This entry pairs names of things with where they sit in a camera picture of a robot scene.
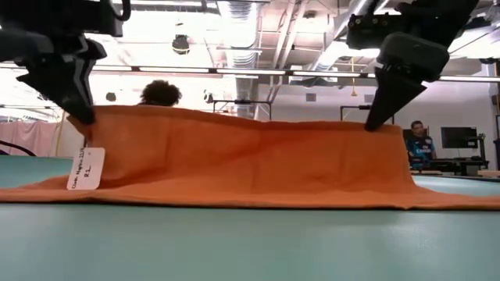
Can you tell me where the white paper label tag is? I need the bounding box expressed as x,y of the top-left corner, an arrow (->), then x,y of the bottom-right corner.
66,147 -> 106,191

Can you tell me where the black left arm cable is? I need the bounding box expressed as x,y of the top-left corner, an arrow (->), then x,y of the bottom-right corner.
110,0 -> 132,23

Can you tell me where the black ceiling dome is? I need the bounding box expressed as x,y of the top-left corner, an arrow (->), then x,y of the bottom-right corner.
171,34 -> 191,55

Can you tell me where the person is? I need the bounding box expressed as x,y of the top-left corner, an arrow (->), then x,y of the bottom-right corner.
138,79 -> 184,108
404,119 -> 438,172

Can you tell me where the silver ventilation duct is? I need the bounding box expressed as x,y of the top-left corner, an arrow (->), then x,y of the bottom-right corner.
216,0 -> 262,118

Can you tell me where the yellow hanging cord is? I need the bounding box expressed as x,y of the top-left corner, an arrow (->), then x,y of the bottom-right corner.
53,111 -> 66,158

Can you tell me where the green table mat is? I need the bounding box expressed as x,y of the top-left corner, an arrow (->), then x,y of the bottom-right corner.
0,155 -> 500,281

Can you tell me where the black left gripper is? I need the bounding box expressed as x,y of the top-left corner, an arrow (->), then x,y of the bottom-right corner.
0,0 -> 124,126

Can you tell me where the black computer monitor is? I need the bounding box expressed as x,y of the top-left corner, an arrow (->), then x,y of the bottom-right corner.
440,126 -> 478,150

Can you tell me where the pink curtain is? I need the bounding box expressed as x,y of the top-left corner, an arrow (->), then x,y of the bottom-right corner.
0,119 -> 86,158

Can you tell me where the black desk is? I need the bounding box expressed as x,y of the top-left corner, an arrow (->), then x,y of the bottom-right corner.
429,156 -> 490,177

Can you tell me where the black curved cable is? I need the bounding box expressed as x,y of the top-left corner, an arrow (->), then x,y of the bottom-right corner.
0,139 -> 38,158

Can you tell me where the long ceiling light bar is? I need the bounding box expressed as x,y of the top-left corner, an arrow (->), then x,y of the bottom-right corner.
0,62 -> 500,84

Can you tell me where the orange towel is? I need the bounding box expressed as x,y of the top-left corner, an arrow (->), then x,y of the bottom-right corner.
0,104 -> 500,212

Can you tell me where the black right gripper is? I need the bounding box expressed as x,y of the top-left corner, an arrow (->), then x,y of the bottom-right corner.
345,11 -> 451,133

